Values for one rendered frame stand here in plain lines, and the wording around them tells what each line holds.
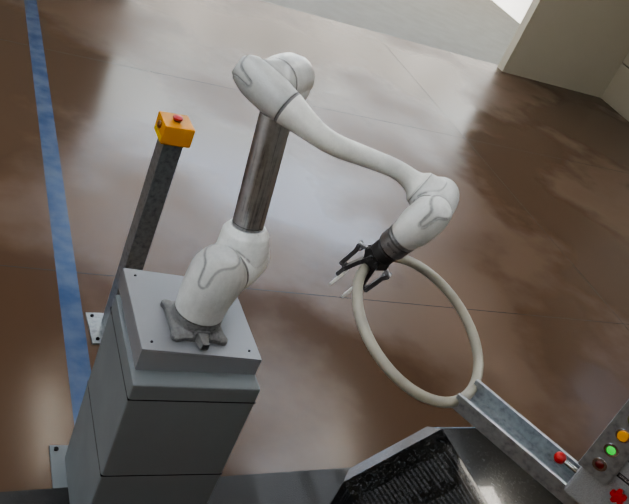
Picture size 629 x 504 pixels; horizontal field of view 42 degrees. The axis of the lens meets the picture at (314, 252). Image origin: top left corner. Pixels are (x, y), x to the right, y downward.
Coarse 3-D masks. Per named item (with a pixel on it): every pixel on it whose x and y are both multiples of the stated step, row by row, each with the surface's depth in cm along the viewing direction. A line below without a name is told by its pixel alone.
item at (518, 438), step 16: (480, 384) 231; (464, 400) 222; (480, 400) 232; (496, 400) 229; (464, 416) 223; (480, 416) 220; (496, 416) 229; (512, 416) 227; (496, 432) 218; (512, 432) 226; (528, 432) 225; (512, 448) 217; (528, 448) 223; (544, 448) 223; (560, 448) 221; (528, 464) 215; (544, 464) 213; (560, 464) 221; (576, 464) 219; (544, 480) 213; (560, 480) 210; (560, 496) 211
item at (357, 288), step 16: (432, 272) 249; (352, 288) 224; (448, 288) 250; (352, 304) 221; (464, 320) 248; (368, 336) 215; (480, 352) 242; (384, 368) 214; (480, 368) 238; (400, 384) 214; (432, 400) 217; (448, 400) 221
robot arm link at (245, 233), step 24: (312, 72) 235; (264, 120) 236; (264, 144) 239; (264, 168) 242; (240, 192) 249; (264, 192) 246; (240, 216) 250; (264, 216) 252; (240, 240) 250; (264, 240) 254; (264, 264) 262
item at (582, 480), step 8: (624, 464) 193; (576, 472) 202; (584, 472) 200; (624, 472) 194; (576, 480) 202; (584, 480) 201; (592, 480) 199; (616, 480) 196; (568, 488) 204; (576, 488) 202; (584, 488) 201; (592, 488) 200; (600, 488) 198; (608, 488) 197; (616, 488) 196; (624, 488) 195; (576, 496) 203; (584, 496) 202; (592, 496) 200; (600, 496) 199; (608, 496) 198
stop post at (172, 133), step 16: (160, 112) 311; (160, 128) 308; (176, 128) 306; (192, 128) 310; (160, 144) 313; (176, 144) 310; (160, 160) 314; (176, 160) 317; (160, 176) 319; (144, 192) 326; (160, 192) 324; (144, 208) 326; (160, 208) 329; (144, 224) 331; (128, 240) 339; (144, 240) 336; (128, 256) 338; (144, 256) 341; (112, 288) 354; (96, 320) 365; (96, 336) 357
